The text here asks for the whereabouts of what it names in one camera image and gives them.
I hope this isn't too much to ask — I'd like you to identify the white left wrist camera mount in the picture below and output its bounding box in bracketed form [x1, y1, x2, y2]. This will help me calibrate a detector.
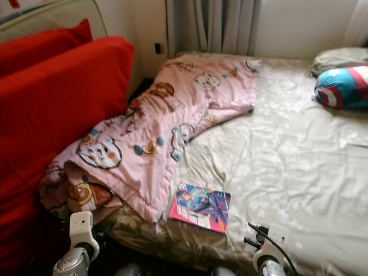
[69, 211, 101, 262]

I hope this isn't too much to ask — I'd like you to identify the red covered foam cushion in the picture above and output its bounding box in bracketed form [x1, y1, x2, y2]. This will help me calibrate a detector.
[0, 19, 94, 78]
[0, 36, 136, 276]

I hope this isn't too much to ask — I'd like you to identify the silver robot right leg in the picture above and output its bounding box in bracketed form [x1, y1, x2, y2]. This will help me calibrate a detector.
[210, 266, 236, 276]

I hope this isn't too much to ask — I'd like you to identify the grey curtain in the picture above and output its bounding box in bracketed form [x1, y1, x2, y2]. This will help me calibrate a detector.
[166, 0, 262, 56]
[344, 0, 368, 48]

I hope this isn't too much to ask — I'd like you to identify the red white blue bolster pillow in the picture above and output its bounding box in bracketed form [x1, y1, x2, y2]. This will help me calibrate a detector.
[314, 65, 368, 111]

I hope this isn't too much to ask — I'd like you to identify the silver robot left leg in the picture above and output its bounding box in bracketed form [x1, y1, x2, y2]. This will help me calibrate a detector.
[115, 263, 144, 276]

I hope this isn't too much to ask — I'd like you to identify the beige floral pillow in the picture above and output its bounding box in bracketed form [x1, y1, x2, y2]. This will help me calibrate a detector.
[310, 46, 368, 76]

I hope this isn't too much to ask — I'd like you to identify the bed with beige floral sheet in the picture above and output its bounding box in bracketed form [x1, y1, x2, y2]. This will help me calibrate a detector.
[103, 52, 368, 276]

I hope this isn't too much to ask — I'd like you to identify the pink cartoon print blanket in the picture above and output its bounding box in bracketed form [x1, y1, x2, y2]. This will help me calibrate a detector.
[37, 55, 262, 225]

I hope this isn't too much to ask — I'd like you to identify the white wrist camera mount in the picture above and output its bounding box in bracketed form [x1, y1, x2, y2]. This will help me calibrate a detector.
[69, 211, 101, 262]
[252, 223, 294, 271]

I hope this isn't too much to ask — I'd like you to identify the colourful anime cover book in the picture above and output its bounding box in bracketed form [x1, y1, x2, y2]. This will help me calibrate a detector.
[168, 183, 231, 233]

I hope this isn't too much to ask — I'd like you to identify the silver robot leg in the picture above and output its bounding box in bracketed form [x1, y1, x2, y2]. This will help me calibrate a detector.
[115, 263, 144, 276]
[210, 266, 236, 276]

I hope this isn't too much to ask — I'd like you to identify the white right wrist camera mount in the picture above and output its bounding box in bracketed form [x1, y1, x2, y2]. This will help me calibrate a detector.
[252, 223, 294, 271]

